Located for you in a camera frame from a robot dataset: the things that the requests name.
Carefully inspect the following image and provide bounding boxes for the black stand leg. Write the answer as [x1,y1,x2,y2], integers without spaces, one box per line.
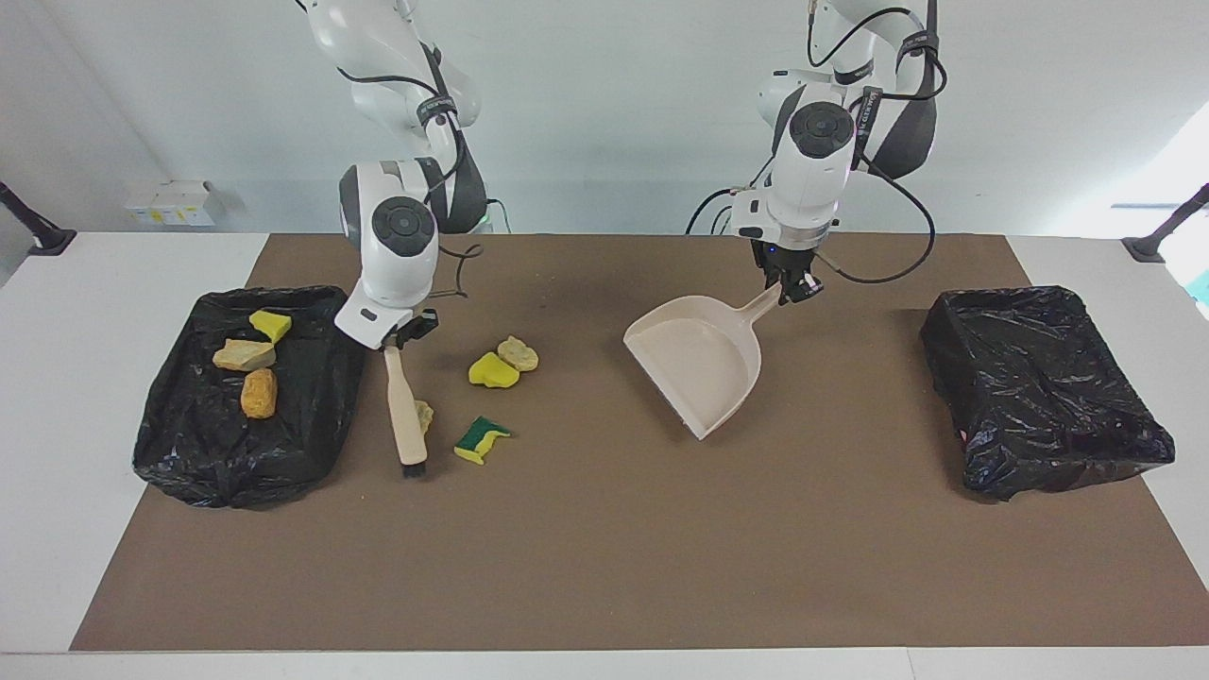
[0,181,78,257]
[1122,183,1209,264]

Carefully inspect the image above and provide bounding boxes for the black bag lined bin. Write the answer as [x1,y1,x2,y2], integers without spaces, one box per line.
[132,285,371,511]
[920,285,1177,503]

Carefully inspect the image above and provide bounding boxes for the brown table mat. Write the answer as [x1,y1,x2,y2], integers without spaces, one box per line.
[71,233,1209,653]

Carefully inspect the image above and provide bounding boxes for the green yellow curved sponge piece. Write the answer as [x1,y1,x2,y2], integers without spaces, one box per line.
[453,416,513,466]

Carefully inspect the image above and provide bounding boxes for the brown cork-like lump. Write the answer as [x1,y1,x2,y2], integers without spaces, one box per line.
[240,368,280,420]

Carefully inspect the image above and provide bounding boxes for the beige plastic dustpan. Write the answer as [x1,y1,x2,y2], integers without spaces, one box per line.
[623,283,785,442]

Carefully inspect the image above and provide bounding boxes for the beige brush black bristles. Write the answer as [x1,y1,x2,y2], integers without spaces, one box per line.
[383,342,429,478]

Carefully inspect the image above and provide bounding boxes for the large white wall box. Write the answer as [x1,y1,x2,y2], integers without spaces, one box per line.
[151,179,226,228]

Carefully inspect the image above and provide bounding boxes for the plain yellow sponge piece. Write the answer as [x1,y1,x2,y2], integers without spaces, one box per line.
[468,351,521,390]

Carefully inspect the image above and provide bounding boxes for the tan sponge chunk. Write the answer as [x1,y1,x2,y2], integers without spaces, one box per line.
[212,338,278,373]

